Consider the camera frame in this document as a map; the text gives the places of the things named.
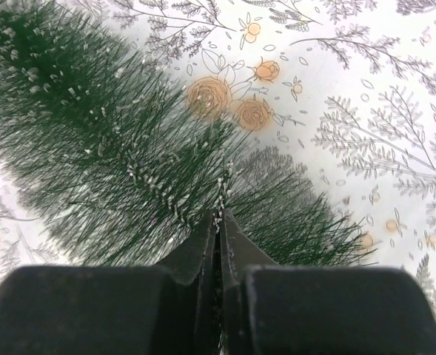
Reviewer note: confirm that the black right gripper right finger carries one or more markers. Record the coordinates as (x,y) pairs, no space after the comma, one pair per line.
(273,309)

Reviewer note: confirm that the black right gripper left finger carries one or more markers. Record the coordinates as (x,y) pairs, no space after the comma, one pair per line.
(166,308)

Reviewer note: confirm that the small green christmas tree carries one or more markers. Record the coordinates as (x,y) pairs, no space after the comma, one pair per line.
(121,163)

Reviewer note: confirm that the floral paper mat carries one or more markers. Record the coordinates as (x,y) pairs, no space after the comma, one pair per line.
(347,88)

